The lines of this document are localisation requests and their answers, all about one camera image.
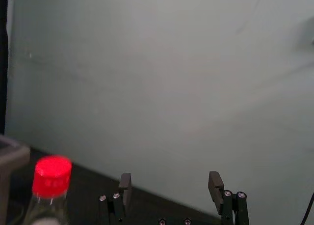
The black table cloth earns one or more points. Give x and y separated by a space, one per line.
86 188

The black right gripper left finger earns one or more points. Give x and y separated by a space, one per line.
125 185

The grey squared box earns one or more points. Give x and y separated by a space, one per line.
9 166

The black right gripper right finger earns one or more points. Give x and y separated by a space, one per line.
216 188

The red bottle cap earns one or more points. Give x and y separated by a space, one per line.
52 177

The black upright post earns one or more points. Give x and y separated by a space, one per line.
3 63

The clear glass bottle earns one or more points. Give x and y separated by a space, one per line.
46 210

